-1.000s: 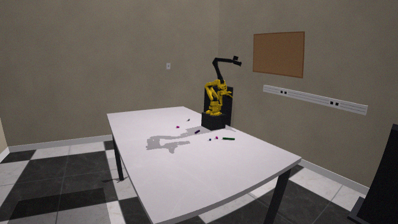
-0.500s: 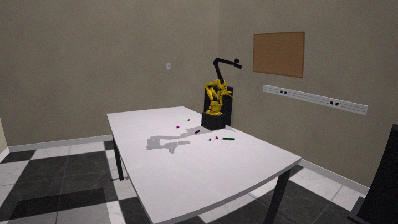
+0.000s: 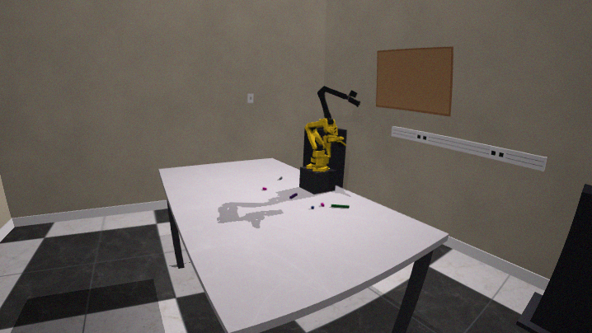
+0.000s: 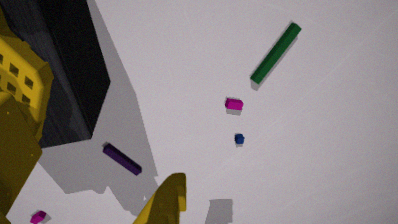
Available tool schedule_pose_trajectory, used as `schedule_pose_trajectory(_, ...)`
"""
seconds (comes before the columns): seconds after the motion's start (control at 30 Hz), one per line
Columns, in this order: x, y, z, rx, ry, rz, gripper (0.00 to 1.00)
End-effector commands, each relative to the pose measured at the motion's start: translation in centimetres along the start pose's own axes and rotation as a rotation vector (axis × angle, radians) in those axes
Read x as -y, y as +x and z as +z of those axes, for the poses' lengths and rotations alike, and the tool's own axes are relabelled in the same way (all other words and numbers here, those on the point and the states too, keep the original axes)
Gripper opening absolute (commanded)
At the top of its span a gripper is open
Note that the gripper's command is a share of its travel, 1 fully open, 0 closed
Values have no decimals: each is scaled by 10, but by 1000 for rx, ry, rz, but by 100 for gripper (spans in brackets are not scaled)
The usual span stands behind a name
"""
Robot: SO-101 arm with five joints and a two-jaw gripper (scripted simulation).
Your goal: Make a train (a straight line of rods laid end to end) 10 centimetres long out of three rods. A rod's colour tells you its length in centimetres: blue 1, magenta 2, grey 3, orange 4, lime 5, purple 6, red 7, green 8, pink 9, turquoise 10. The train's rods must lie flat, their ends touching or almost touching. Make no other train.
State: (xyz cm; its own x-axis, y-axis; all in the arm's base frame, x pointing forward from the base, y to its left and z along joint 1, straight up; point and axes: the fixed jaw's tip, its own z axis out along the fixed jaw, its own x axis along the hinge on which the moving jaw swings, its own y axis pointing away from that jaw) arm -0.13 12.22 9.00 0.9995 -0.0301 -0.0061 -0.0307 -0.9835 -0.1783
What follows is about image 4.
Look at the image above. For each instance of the dark purple rod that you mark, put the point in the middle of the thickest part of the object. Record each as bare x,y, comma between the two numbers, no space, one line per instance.
122,159

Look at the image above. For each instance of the magenta rectangular block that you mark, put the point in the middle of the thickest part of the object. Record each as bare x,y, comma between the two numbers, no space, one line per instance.
234,104
39,216

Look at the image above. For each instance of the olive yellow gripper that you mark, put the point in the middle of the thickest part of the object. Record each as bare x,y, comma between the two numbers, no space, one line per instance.
166,203

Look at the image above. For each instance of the dark green rod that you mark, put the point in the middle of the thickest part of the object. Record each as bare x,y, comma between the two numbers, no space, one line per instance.
275,53

